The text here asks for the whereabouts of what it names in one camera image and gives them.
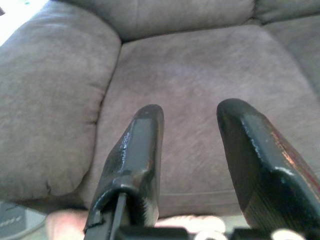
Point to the brown two-seat sofa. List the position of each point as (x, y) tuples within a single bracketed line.
[(187, 75)]

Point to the pink cushion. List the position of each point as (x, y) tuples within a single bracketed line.
[(70, 225)]

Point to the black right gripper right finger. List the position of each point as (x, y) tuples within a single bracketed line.
[(265, 175)]

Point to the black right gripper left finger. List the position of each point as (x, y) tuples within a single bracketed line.
[(135, 162)]

